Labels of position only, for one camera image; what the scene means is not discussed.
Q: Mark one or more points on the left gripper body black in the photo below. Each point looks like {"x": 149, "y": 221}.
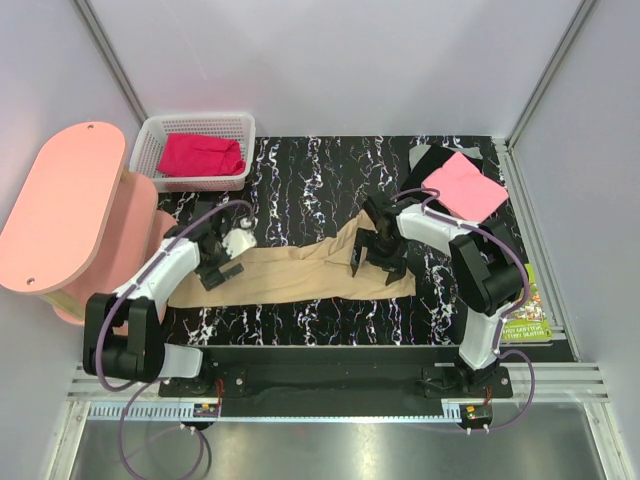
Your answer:
{"x": 209, "y": 272}

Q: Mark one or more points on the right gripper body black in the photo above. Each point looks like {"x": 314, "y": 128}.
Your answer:
{"x": 389, "y": 254}

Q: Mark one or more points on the beige t shirt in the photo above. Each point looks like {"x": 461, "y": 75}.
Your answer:
{"x": 286, "y": 274}

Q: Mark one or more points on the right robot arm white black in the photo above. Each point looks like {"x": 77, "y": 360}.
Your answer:
{"x": 491, "y": 278}

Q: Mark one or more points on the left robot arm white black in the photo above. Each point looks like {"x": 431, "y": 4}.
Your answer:
{"x": 123, "y": 341}

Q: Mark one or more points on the magenta t shirt in basket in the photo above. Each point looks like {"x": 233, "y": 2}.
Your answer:
{"x": 193, "y": 155}

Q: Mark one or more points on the white plastic basket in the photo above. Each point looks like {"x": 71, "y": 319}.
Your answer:
{"x": 152, "y": 138}

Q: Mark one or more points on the pink folded t shirt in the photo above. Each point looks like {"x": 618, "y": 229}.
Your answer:
{"x": 464, "y": 191}

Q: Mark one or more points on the black folded t shirt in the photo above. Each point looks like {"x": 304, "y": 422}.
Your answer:
{"x": 435, "y": 158}

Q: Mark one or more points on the pink tiered shelf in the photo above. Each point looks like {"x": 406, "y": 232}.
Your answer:
{"x": 82, "y": 223}

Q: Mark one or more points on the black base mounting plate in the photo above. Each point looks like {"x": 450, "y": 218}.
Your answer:
{"x": 337, "y": 383}

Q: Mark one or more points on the green treehouse book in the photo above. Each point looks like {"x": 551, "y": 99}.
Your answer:
{"x": 529, "y": 324}

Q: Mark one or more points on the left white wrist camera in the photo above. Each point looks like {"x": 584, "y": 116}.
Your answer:
{"x": 239, "y": 240}

